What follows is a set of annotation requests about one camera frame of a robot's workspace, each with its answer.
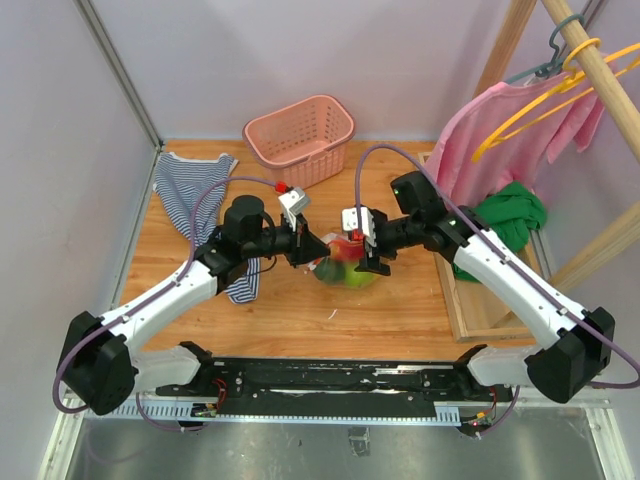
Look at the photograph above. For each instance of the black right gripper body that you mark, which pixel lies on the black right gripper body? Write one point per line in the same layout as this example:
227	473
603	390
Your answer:
394	234

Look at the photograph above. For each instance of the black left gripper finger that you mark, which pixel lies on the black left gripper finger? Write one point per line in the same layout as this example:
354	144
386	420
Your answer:
311	244
301	258

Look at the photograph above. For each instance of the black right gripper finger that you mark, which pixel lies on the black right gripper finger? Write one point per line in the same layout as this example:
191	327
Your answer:
385	269
370	264

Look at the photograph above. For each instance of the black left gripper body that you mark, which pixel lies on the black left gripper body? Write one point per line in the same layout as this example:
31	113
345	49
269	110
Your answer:
286	240

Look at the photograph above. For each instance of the clear zip top bag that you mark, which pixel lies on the clear zip top bag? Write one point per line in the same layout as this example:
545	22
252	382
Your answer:
326	238

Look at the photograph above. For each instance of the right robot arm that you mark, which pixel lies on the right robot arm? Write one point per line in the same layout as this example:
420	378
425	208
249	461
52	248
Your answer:
572	343

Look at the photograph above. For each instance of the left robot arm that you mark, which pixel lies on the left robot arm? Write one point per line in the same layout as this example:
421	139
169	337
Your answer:
103	361

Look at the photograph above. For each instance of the fake green lime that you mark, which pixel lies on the fake green lime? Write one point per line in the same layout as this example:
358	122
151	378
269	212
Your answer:
357	279

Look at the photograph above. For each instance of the fake red apple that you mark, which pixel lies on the fake red apple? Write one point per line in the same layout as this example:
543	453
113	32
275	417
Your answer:
345	250

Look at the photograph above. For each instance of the green tank top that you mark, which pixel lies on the green tank top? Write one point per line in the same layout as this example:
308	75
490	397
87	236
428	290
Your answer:
512	213

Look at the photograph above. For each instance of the pink plastic basket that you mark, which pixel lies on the pink plastic basket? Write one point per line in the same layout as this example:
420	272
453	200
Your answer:
302	144

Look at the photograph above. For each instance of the pink shirt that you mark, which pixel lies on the pink shirt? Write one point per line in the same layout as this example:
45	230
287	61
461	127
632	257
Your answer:
508	131

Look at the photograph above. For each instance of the blue white striped shirt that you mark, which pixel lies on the blue white striped shirt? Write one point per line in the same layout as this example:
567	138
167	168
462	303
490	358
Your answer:
187	186

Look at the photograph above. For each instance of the yellow clothes hanger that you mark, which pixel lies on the yellow clothes hanger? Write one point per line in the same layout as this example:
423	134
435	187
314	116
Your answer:
583	62

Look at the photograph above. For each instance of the wooden clothes rack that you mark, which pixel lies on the wooden clothes rack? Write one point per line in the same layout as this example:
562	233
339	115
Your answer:
552	179

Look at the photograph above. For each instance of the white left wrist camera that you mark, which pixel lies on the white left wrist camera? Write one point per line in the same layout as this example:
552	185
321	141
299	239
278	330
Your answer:
293	200

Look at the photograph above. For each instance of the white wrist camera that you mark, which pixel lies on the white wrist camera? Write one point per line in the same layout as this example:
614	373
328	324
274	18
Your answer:
358	224
293	200

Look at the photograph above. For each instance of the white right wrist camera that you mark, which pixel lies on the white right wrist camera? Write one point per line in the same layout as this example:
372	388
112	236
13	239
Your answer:
358	224

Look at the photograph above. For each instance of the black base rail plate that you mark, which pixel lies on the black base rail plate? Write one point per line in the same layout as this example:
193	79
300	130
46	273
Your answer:
334	389

